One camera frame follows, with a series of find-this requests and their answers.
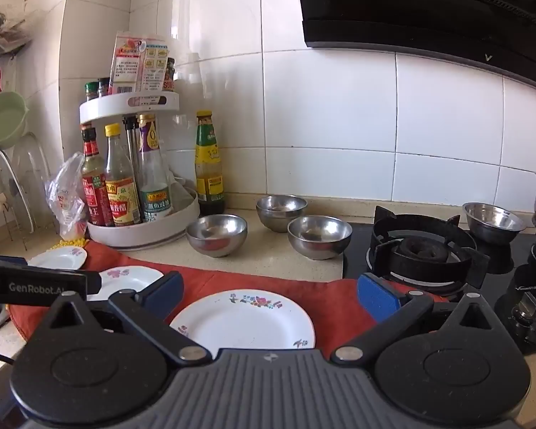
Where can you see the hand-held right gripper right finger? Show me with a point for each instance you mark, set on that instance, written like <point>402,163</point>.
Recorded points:
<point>377,297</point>

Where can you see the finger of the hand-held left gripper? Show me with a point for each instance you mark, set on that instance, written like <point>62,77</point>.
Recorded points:
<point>4,259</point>

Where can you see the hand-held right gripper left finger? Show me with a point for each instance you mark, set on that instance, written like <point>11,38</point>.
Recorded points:
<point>165,290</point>

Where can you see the white floral plate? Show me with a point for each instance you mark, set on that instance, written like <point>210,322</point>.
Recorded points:
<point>125,283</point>
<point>245,326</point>
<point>56,259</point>

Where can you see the stainless steel bowl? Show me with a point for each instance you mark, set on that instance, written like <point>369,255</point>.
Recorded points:
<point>493,223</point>
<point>216,234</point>
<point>281,210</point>
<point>319,237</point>

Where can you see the black gas stove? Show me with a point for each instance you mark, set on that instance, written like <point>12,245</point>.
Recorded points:
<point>362,250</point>

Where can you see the black burner grate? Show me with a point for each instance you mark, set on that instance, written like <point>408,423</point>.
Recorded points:
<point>429,268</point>

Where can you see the yellow chenille mat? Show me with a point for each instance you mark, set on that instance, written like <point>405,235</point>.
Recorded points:
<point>69,244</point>

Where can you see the glass pot lid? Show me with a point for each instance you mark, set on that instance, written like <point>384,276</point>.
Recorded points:
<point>20,178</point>

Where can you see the red cloth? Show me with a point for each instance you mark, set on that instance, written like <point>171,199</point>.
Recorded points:
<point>250,281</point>

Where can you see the clear plastic bag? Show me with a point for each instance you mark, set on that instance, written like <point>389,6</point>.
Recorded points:
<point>67,196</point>

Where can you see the translucent plastic container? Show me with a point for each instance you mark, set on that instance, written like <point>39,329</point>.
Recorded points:
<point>185,192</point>

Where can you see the yellow cap vinegar bottle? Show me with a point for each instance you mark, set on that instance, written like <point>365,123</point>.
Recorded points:
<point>123,196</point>

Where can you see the clear purple label soy bottle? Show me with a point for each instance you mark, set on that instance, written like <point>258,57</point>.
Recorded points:
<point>154,187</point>

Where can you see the red label sauce bottle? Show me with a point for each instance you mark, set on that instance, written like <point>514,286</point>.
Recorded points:
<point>96,196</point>

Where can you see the green plastic strainer bowl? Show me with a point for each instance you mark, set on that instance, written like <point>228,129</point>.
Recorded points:
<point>2,118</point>

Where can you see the green cap spice jar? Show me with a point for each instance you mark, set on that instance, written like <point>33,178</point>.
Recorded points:
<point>92,91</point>

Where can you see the white two-tier turntable rack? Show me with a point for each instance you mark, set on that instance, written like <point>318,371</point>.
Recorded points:
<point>129,103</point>

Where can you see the dark cap spice jar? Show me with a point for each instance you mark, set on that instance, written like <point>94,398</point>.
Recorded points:
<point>104,87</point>

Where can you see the red label spice jar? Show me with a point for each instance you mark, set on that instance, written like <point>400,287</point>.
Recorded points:
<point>169,76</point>

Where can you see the yellow white seasoning packet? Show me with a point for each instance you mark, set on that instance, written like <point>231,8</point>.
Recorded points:
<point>155,67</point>

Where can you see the red white seasoning packet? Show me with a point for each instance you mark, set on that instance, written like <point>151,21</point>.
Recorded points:
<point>127,65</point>

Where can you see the black range hood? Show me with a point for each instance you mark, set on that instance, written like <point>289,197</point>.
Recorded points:
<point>406,4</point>

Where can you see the yellow-label sauce bottle by wall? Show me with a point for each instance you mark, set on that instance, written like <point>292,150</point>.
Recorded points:
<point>210,174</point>

